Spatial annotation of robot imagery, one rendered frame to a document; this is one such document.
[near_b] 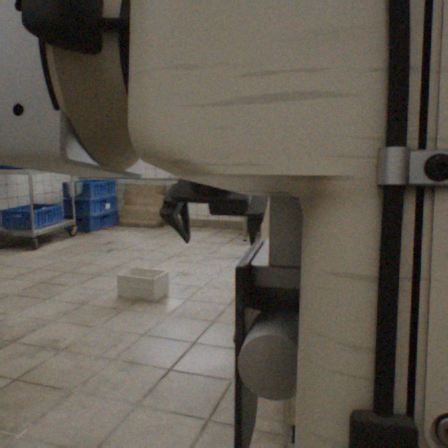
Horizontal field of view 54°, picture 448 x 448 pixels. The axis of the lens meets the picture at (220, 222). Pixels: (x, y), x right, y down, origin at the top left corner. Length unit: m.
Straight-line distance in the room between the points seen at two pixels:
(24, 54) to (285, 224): 0.19
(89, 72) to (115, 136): 0.04
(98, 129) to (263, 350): 0.16
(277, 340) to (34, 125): 0.18
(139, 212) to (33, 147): 5.61
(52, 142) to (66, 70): 0.03
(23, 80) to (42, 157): 0.04
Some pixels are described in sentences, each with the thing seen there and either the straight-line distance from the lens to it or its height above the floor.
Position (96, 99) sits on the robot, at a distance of 0.23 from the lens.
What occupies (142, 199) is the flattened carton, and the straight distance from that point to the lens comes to 5.87.
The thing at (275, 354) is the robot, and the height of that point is 0.87.
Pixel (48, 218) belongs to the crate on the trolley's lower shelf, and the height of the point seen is 0.27.
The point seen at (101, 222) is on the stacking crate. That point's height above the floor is 0.09.
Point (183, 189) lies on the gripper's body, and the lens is 0.58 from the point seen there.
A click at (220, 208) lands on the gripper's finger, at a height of 0.92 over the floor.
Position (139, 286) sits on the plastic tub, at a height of 0.10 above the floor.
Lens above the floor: 0.99
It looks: 9 degrees down
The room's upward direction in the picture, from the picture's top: straight up
